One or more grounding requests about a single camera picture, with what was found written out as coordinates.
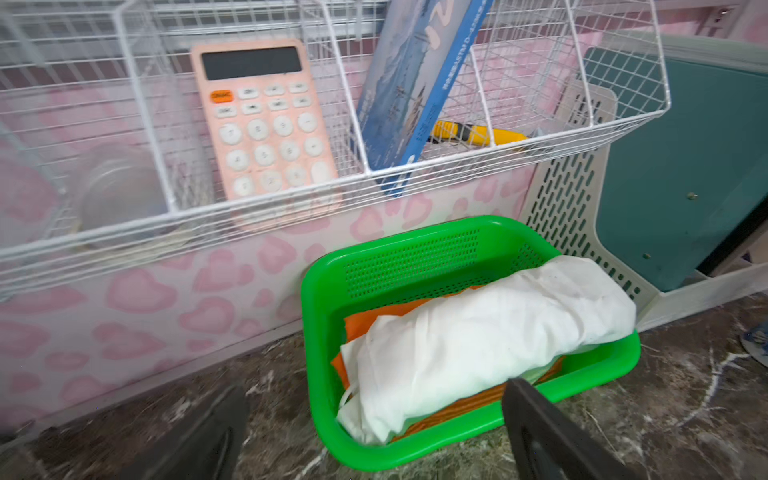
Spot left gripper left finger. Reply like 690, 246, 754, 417
116, 384, 249, 479

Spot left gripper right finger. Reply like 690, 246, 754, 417
501, 379, 637, 480

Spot white shorts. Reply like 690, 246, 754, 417
337, 255, 636, 445

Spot clear round tape roll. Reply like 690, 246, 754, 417
68, 144, 168, 232

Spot orange folded cloth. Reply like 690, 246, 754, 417
331, 299, 564, 442

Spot white desktop file organizer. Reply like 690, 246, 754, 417
519, 35, 768, 334

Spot green plastic basket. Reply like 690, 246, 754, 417
301, 216, 641, 472

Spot white pink calculator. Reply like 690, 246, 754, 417
190, 39, 342, 231

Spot teal folder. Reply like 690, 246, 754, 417
585, 47, 767, 292

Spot yellow utility knife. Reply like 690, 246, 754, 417
429, 121, 528, 147

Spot blue book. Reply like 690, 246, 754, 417
356, 1, 493, 198

